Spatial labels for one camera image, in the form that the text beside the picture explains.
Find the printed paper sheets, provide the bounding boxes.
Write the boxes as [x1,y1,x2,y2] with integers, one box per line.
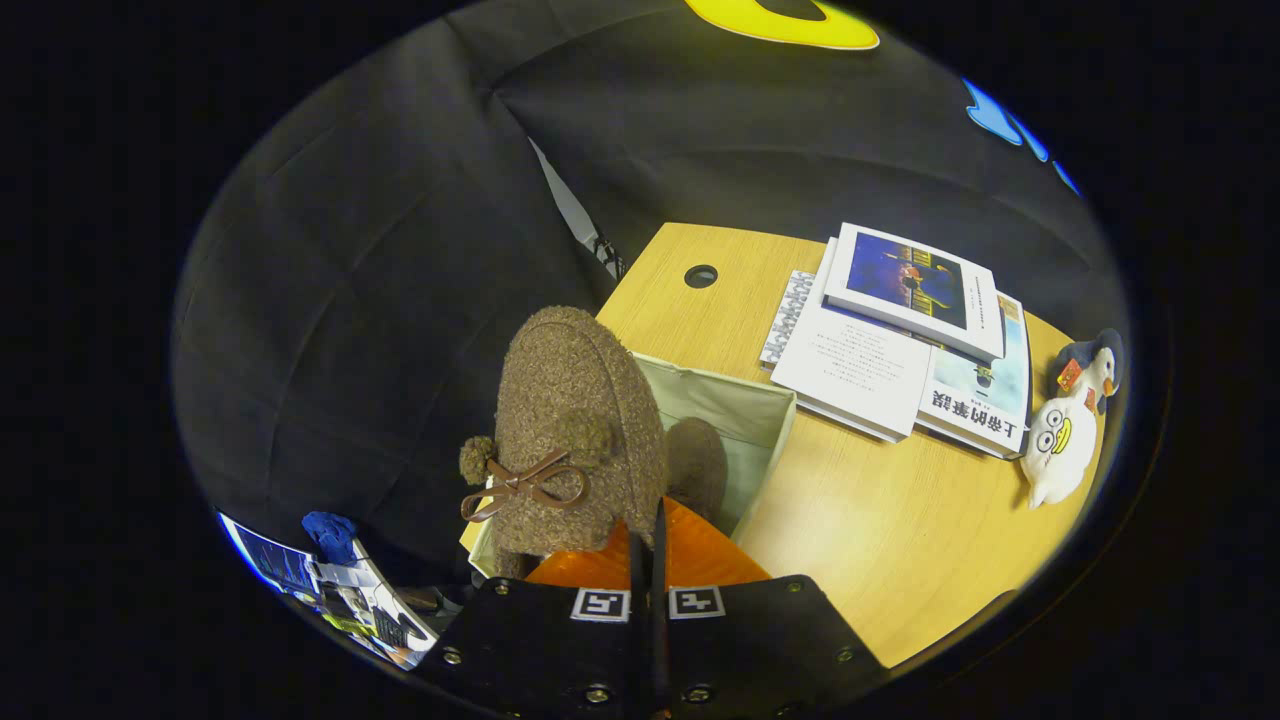
[218,512,441,671]

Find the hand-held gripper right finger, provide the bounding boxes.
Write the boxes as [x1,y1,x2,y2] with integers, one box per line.
[652,497,891,720]

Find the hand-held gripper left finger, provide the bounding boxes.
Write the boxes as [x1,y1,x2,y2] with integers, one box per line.
[415,500,651,720]

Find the book with blue picture cover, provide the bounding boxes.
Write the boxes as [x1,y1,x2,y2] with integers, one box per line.
[822,222,1006,363]

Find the penguin plush toy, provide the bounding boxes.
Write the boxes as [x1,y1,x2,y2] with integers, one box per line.
[1055,328,1126,416]

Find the white seal plush toy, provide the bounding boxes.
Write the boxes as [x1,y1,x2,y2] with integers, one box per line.
[1020,395,1099,511]

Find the white blue patterned booklet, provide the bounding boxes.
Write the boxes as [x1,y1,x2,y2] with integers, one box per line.
[760,268,818,368]

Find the blue crumpled object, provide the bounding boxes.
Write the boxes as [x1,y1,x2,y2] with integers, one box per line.
[302,511,359,566]

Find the brown fuzzy shoe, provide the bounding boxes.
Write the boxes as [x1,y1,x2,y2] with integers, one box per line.
[662,417,729,523]
[458,305,669,581]

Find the white text-covered book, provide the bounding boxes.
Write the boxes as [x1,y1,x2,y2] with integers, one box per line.
[768,238,936,444]

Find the green fabric storage box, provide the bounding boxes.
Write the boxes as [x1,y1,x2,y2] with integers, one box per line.
[460,350,799,581]

